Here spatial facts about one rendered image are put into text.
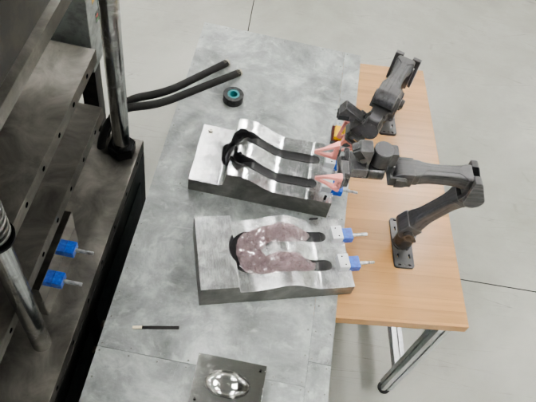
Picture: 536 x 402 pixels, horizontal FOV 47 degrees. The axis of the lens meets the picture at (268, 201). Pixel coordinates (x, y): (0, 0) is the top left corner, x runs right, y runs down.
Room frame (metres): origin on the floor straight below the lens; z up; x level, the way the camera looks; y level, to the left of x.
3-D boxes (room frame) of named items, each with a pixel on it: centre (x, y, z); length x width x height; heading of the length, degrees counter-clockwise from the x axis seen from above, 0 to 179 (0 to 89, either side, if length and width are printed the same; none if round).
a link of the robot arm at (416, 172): (1.21, -0.48, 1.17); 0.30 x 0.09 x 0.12; 101
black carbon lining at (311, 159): (1.35, 0.03, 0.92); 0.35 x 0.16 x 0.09; 93
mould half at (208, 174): (1.36, 0.04, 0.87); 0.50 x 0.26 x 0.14; 93
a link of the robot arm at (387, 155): (1.17, -0.32, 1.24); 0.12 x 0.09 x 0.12; 101
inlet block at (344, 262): (1.05, -0.33, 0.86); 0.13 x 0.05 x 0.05; 110
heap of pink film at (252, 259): (1.01, -0.06, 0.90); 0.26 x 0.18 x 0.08; 110
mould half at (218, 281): (1.00, -0.06, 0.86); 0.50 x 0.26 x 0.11; 110
